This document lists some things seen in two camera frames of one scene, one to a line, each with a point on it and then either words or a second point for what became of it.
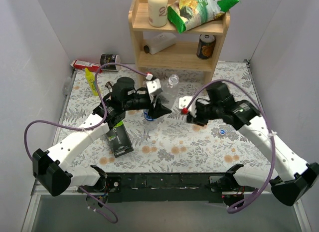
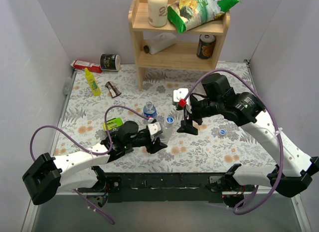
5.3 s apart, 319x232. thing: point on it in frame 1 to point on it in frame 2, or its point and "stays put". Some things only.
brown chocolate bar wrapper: x=109 y=87 stays put
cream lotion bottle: x=157 y=4 stays put
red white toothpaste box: x=91 y=67 stays put
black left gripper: x=153 y=107 to x=152 y=141
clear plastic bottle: x=169 y=93 to x=167 y=130
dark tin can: x=206 y=46 stays put
